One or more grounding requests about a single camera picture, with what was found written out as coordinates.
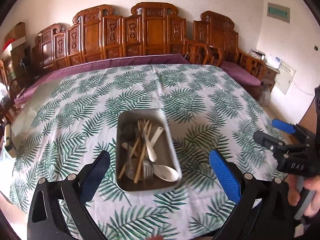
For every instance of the metal rectangular tray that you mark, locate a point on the metal rectangular tray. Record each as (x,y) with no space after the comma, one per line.
(163,148)

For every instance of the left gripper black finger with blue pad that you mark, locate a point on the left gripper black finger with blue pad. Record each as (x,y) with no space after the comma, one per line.
(46,220)
(261,211)

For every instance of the white paper wall chart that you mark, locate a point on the white paper wall chart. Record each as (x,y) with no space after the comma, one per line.
(285,77)

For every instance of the purple bench cushion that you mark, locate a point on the purple bench cushion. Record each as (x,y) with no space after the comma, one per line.
(237,73)

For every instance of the white ceramic spoon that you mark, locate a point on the white ceramic spoon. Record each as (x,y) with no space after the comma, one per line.
(166,173)

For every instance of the person's right hand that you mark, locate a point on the person's right hand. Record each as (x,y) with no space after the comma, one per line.
(311,184)

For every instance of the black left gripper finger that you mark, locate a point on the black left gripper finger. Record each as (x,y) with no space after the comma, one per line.
(267,141)

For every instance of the bamboo chopstick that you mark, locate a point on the bamboo chopstick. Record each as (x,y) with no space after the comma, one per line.
(130,135)
(139,174)

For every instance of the large metal spoon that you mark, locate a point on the large metal spoon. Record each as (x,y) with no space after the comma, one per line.
(130,167)

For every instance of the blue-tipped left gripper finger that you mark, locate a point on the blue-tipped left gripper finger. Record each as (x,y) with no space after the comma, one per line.
(283,126)

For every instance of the green leaf patterned tablecloth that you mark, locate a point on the green leaf patterned tablecloth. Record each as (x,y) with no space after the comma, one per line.
(205,109)

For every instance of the white box on cabinet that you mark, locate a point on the white box on cabinet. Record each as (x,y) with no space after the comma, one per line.
(273,61)

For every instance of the cardboard boxes stack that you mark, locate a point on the cardboard boxes stack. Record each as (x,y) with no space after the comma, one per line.
(13,39)

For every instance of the wooden side cabinet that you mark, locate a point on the wooden side cabinet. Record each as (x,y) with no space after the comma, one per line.
(269,77)

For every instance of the carved wooden bench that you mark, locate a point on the carved wooden bench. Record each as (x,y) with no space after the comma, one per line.
(153,28)

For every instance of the green wall sign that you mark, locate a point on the green wall sign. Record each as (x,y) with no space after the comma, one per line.
(278,12)

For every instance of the metal fork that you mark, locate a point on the metal fork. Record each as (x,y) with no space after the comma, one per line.
(147,171)

